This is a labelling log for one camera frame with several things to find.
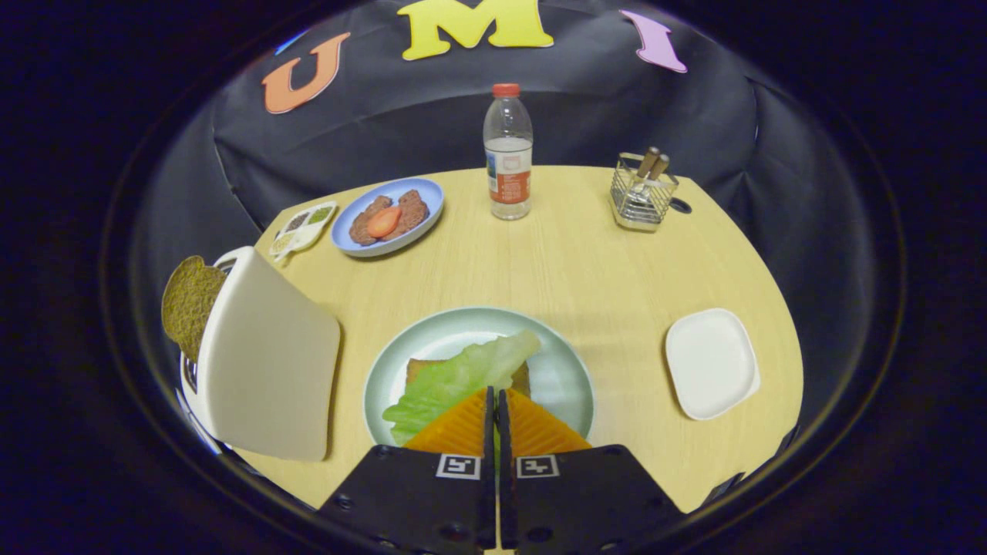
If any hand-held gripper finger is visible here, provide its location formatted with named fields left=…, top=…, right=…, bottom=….
left=316, top=385, right=498, bottom=555
left=497, top=388, right=689, bottom=555

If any green lettuce leaf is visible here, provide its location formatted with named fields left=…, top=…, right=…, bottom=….
left=382, top=330, right=542, bottom=446

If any brown crust bread slice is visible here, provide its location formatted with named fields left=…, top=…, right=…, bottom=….
left=160, top=255, right=228, bottom=365

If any pale green round plate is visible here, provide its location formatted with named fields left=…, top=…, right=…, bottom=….
left=362, top=306, right=596, bottom=448

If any toast slice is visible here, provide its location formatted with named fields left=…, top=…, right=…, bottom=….
left=405, top=357, right=533, bottom=398

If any white square plate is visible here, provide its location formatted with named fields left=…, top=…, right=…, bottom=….
left=665, top=308, right=762, bottom=422

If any white toaster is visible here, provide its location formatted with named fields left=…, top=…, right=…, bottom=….
left=179, top=245, right=342, bottom=463

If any brown meat patty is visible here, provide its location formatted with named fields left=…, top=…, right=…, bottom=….
left=349, top=195, right=394, bottom=247
left=389, top=189, right=431, bottom=236

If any blue plate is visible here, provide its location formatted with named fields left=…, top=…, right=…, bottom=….
left=330, top=177, right=446, bottom=258

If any clear water bottle red cap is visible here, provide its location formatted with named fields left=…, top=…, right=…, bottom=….
left=483, top=82, right=534, bottom=222

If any white seasoning tray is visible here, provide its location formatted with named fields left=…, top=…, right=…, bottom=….
left=268, top=200, right=339, bottom=261

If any black backdrop cloth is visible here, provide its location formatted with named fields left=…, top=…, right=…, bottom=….
left=127, top=0, right=888, bottom=463

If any metal wire cutlery holder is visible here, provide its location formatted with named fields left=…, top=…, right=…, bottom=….
left=608, top=152, right=681, bottom=234

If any wooden handle utensil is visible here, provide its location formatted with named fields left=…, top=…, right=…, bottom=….
left=640, top=154, right=672, bottom=205
left=628, top=146, right=662, bottom=205

